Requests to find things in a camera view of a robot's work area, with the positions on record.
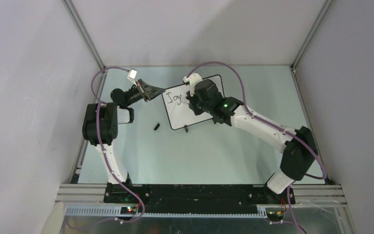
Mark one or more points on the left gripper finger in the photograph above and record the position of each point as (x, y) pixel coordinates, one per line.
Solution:
(150, 88)
(155, 92)

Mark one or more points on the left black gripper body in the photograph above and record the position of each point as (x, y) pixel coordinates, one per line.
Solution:
(142, 91)

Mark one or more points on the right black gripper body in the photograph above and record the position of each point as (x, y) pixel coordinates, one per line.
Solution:
(198, 107)

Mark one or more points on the black framed whiteboard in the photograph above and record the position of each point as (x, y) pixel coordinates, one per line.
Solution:
(180, 115)

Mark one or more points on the black marker cap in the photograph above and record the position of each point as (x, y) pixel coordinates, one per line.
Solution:
(156, 127)

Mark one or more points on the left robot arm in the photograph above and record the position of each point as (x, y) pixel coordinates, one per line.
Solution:
(100, 125)

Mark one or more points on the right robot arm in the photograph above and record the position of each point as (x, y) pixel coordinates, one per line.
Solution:
(297, 146)

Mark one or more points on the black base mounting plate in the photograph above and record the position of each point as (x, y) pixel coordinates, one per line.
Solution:
(236, 199)

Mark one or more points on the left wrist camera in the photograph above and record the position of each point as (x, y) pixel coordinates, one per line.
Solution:
(132, 74)

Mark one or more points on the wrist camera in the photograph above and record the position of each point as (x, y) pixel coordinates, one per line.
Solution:
(132, 74)
(192, 80)

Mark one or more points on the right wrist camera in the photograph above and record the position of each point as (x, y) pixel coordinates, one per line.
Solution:
(192, 80)

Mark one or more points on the aluminium frame rail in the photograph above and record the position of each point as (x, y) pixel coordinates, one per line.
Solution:
(87, 199)

